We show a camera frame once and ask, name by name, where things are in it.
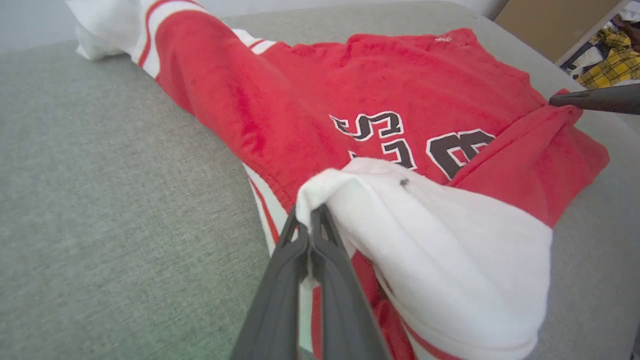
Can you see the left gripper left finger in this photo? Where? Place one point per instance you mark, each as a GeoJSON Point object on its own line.
{"type": "Point", "coordinates": [277, 305]}

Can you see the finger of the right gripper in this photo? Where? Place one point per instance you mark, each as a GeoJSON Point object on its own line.
{"type": "Point", "coordinates": [605, 99]}

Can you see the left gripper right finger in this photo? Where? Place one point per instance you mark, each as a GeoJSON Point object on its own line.
{"type": "Point", "coordinates": [345, 310]}

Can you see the red and white jersey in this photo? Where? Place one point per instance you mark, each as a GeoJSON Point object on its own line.
{"type": "Point", "coordinates": [300, 90]}

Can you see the yellow plaid cloth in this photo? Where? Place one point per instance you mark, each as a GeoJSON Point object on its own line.
{"type": "Point", "coordinates": [617, 65]}

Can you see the brown cardboard box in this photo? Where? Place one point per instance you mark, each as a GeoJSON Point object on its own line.
{"type": "Point", "coordinates": [550, 22]}

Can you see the grey fabric sofa cushion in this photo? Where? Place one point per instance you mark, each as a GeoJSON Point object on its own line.
{"type": "Point", "coordinates": [115, 225]}

